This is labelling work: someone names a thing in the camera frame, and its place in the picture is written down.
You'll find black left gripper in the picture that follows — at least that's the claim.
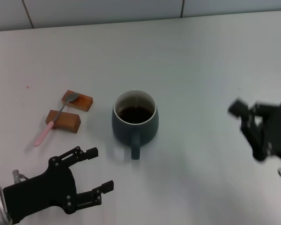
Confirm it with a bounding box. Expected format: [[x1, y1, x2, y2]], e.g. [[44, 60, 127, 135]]
[[2, 146, 114, 225]]

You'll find pink handled metal spoon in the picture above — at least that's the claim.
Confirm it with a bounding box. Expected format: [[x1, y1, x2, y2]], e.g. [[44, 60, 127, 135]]
[[33, 93, 80, 147]]

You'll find dark coffee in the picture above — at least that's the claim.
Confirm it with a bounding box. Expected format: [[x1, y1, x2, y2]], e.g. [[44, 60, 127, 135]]
[[118, 105, 153, 124]]

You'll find left gripper cable with plug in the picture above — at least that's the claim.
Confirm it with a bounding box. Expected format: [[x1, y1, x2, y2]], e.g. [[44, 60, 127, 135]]
[[12, 170, 29, 185]]

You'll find arched wooden block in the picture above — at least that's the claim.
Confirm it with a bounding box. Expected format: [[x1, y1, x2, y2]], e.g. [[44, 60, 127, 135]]
[[45, 109, 81, 135]]

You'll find flat wooden block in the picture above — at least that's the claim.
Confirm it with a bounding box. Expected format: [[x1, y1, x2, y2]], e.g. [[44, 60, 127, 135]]
[[61, 90, 95, 113]]

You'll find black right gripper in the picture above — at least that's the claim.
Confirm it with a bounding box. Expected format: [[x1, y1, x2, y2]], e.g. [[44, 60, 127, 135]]
[[227, 98, 281, 165]]

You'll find grey ceramic cup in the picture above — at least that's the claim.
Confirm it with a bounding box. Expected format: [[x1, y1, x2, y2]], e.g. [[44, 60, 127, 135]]
[[111, 89, 159, 160]]

